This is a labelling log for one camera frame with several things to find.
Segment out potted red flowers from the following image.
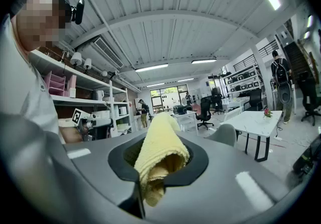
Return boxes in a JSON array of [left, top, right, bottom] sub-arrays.
[[262, 107, 274, 120]]

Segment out black office chair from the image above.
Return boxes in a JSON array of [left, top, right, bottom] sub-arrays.
[[195, 97, 215, 130], [297, 72, 321, 126], [210, 87, 226, 115], [244, 88, 263, 112]]

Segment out black balcony railing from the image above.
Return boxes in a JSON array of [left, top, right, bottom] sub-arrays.
[[233, 39, 279, 70]]

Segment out white marble table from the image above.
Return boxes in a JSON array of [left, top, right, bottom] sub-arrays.
[[219, 110, 283, 163]]

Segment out large glass window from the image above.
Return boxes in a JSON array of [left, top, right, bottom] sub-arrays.
[[149, 84, 189, 115]]

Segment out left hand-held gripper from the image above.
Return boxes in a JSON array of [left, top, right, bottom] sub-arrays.
[[71, 108, 112, 141]]

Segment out white office chair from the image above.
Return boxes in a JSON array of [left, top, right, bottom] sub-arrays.
[[223, 107, 243, 122]]

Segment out white desk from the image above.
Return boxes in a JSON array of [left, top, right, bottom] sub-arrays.
[[173, 110, 199, 136]]

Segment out white air conditioner unit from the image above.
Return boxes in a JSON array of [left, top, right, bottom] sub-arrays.
[[75, 36, 125, 73]]

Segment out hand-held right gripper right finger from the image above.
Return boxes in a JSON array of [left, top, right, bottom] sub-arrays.
[[145, 131, 306, 224]]

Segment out white shelving unit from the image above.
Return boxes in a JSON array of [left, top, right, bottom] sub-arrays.
[[222, 64, 268, 98], [29, 49, 133, 138]]

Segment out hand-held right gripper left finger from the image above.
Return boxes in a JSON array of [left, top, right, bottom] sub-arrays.
[[0, 112, 148, 224]]

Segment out grey chair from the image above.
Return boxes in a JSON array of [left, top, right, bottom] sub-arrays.
[[205, 123, 238, 148]]

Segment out person's head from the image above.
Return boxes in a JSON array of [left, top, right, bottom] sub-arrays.
[[10, 0, 73, 53]]

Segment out grey hard-shell equipment backpack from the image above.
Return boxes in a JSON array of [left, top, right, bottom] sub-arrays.
[[274, 62, 293, 104]]

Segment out person's left forearm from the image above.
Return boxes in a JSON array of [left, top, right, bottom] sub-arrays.
[[59, 125, 83, 143]]

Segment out pink file organizer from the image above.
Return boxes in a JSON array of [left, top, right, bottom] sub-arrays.
[[44, 71, 77, 97]]

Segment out row of black storage boxes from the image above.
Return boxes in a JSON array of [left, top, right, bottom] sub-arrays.
[[227, 71, 263, 92]]

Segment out dark staircase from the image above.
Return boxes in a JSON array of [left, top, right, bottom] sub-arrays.
[[283, 39, 319, 80]]

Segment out yellow cleaning cloth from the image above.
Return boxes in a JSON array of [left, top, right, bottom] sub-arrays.
[[133, 111, 191, 208]]

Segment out person's grey T-shirt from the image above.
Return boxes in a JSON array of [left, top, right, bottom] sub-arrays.
[[0, 14, 63, 143]]

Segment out pink office chair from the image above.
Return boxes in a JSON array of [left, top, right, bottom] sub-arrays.
[[190, 103, 203, 116]]

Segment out black head camera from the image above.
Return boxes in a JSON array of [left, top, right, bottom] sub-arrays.
[[71, 0, 85, 25]]

